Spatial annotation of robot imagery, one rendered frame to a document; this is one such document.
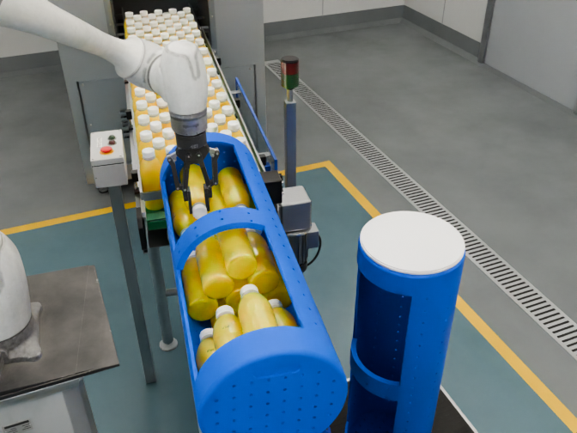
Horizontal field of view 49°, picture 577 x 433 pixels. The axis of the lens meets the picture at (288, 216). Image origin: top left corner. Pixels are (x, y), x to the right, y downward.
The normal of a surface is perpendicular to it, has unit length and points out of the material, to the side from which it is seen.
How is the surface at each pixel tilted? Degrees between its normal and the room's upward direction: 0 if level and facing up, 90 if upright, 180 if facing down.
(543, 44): 90
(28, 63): 77
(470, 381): 0
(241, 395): 90
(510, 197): 0
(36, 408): 90
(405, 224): 0
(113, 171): 90
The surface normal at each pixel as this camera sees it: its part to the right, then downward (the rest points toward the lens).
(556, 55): -0.93, 0.22
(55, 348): 0.07, -0.83
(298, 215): 0.25, 0.54
